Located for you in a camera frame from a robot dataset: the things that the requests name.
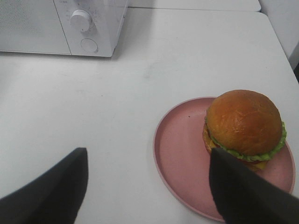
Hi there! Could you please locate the pink round plate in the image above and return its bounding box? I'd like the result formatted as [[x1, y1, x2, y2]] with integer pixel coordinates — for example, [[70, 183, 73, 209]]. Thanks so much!
[[153, 97, 296, 222]]

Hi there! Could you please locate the white microwave oven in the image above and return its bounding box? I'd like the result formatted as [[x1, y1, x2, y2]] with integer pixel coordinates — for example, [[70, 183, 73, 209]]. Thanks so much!
[[0, 0, 129, 58]]

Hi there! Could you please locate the round white door button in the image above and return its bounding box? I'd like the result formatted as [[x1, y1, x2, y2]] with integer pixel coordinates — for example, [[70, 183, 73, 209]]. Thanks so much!
[[80, 38, 98, 53]]

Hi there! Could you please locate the white microwave door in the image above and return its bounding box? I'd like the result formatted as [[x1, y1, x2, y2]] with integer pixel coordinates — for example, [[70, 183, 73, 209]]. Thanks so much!
[[0, 0, 71, 55]]

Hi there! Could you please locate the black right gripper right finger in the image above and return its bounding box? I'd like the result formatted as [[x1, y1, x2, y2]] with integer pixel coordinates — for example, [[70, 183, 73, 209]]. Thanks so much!
[[209, 148, 299, 224]]

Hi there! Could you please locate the burger with sesame-free bun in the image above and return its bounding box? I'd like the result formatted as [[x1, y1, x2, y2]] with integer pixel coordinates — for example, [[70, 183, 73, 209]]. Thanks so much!
[[202, 90, 287, 171]]

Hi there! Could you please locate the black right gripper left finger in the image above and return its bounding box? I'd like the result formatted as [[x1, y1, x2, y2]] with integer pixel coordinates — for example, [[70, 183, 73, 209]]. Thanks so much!
[[0, 148, 89, 224]]

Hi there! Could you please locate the white dial knob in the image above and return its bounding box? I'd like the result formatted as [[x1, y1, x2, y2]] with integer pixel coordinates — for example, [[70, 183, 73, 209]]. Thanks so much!
[[70, 9, 92, 32]]

